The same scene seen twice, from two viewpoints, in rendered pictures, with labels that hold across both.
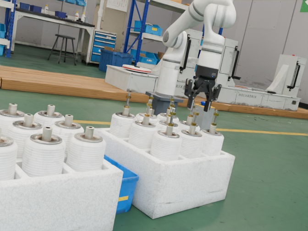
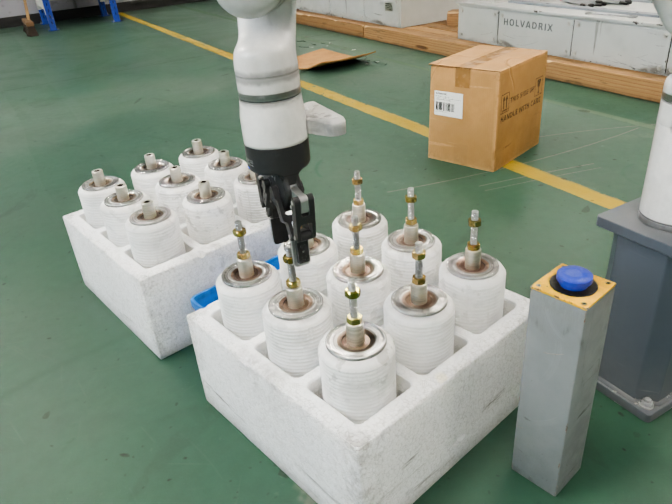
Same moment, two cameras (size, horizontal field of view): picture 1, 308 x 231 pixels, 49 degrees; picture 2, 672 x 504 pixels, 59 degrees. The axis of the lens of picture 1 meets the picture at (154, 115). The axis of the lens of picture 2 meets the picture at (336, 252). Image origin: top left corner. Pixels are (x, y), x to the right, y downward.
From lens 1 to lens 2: 1.53 m
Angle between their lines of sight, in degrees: 89
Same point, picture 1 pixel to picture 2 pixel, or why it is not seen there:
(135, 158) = not seen: hidden behind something
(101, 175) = (122, 268)
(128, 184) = not seen: hidden behind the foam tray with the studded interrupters
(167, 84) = (648, 180)
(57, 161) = (109, 226)
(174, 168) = (204, 337)
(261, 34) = not seen: outside the picture
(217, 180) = (318, 465)
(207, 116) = (550, 325)
